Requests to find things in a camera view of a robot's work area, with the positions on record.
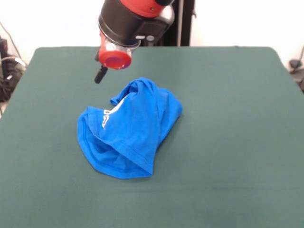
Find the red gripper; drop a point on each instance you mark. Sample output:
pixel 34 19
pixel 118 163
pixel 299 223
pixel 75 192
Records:
pixel 115 60

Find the blue printed t-shirt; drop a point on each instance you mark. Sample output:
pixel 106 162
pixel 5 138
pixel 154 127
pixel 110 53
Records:
pixel 133 133

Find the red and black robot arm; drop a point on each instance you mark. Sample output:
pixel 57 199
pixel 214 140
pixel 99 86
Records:
pixel 128 21

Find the dark green table cloth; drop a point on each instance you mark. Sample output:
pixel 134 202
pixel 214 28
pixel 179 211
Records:
pixel 213 118

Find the black chair base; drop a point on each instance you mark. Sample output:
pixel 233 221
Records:
pixel 295 63

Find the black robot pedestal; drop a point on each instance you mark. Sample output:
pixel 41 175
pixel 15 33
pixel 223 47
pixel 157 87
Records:
pixel 183 23

